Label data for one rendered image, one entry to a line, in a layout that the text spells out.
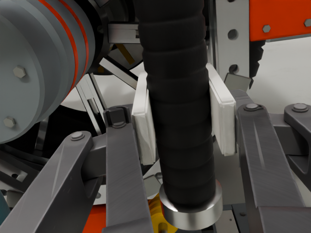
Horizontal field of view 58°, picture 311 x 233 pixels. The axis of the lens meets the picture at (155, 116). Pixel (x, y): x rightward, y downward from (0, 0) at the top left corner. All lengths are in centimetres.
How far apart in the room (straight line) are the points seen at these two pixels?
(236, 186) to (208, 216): 121
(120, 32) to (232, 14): 19
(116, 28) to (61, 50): 20
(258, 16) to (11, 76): 28
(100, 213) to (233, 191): 95
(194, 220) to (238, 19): 26
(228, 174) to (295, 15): 115
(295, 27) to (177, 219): 29
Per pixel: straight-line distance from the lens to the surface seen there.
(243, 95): 16
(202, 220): 19
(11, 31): 25
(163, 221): 53
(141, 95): 15
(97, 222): 52
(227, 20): 37
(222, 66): 38
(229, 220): 114
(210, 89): 16
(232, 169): 151
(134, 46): 78
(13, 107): 27
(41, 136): 58
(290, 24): 40
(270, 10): 39
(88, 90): 51
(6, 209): 45
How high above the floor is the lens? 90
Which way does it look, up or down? 25 degrees down
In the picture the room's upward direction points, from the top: 9 degrees counter-clockwise
